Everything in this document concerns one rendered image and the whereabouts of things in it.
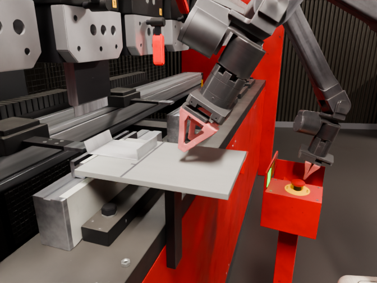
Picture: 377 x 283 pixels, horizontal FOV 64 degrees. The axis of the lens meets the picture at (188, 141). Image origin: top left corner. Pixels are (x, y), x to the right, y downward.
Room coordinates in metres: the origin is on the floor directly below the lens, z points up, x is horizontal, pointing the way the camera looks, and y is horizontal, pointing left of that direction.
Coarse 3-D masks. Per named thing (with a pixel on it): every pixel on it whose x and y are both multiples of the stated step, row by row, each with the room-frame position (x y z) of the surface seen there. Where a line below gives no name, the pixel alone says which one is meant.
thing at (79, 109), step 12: (72, 72) 0.50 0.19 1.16; (84, 72) 0.53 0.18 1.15; (96, 72) 0.56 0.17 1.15; (108, 72) 0.60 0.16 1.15; (72, 84) 0.51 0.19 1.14; (84, 84) 0.52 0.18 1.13; (96, 84) 0.56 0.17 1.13; (108, 84) 0.59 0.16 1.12; (72, 96) 0.51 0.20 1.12; (84, 96) 0.52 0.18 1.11; (96, 96) 0.55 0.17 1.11; (108, 96) 0.59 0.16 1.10; (84, 108) 0.53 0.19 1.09; (96, 108) 0.56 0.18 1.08
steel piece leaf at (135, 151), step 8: (104, 144) 0.58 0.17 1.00; (112, 144) 0.58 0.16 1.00; (120, 144) 0.58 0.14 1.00; (128, 144) 0.58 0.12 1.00; (136, 144) 0.58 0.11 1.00; (144, 144) 0.53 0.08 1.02; (152, 144) 0.56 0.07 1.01; (96, 152) 0.54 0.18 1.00; (104, 152) 0.54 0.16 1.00; (112, 152) 0.54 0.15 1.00; (120, 152) 0.54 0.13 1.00; (128, 152) 0.54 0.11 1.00; (136, 152) 0.50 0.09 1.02; (144, 152) 0.53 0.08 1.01; (136, 160) 0.50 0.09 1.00
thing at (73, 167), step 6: (126, 132) 0.68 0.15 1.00; (132, 132) 0.68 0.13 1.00; (114, 138) 0.63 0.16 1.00; (120, 138) 0.65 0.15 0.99; (126, 138) 0.63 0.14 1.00; (132, 138) 0.66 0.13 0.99; (84, 156) 0.53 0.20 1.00; (90, 156) 0.54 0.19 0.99; (72, 162) 0.50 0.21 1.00; (78, 162) 0.51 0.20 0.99; (72, 168) 0.50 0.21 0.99; (72, 174) 0.50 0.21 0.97
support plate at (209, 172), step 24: (168, 144) 0.59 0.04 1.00; (96, 168) 0.47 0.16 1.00; (120, 168) 0.47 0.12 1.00; (144, 168) 0.47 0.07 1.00; (168, 168) 0.47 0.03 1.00; (192, 168) 0.47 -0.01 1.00; (216, 168) 0.47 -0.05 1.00; (240, 168) 0.48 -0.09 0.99; (192, 192) 0.40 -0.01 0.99; (216, 192) 0.39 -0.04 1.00
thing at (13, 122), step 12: (0, 120) 0.65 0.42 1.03; (12, 120) 0.65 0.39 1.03; (24, 120) 0.65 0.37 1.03; (36, 120) 0.65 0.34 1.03; (0, 132) 0.57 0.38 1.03; (12, 132) 0.59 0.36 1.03; (24, 132) 0.61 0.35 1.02; (36, 132) 0.64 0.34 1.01; (48, 132) 0.67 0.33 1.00; (0, 144) 0.56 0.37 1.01; (12, 144) 0.57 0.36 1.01; (24, 144) 0.60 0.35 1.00; (36, 144) 0.59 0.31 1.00; (48, 144) 0.58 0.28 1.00; (60, 144) 0.58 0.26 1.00; (72, 144) 0.58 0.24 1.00; (84, 144) 0.58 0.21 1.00
